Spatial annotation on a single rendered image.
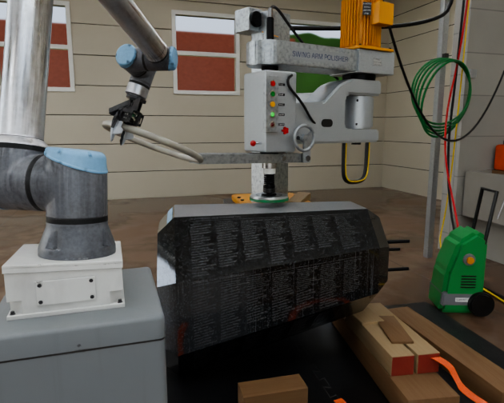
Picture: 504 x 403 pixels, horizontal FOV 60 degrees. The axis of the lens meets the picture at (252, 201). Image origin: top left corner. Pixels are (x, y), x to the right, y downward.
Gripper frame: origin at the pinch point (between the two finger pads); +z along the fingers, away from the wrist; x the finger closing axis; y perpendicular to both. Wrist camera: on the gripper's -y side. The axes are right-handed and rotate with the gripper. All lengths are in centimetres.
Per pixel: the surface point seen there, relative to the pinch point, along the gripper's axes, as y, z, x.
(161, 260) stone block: 18, 45, 34
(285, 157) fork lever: 41, -24, 80
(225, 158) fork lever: 23, -11, 51
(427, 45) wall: -28, -392, 659
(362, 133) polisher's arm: 66, -57, 119
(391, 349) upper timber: 121, 51, 92
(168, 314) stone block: 32, 66, 34
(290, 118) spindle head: 40, -44, 71
